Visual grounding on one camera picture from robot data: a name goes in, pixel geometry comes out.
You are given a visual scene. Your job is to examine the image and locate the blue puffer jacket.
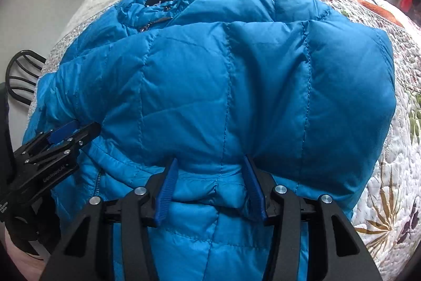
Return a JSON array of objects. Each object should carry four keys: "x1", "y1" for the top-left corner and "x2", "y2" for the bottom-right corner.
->
[{"x1": 25, "y1": 0, "x2": 396, "y2": 280}]

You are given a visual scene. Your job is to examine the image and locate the black metal chair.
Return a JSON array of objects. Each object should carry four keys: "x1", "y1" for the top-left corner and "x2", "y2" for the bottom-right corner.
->
[{"x1": 5, "y1": 49, "x2": 46, "y2": 106}]

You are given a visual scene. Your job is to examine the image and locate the floral quilted bedspread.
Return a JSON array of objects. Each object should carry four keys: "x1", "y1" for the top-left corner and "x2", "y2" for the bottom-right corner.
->
[{"x1": 24, "y1": 0, "x2": 420, "y2": 280}]

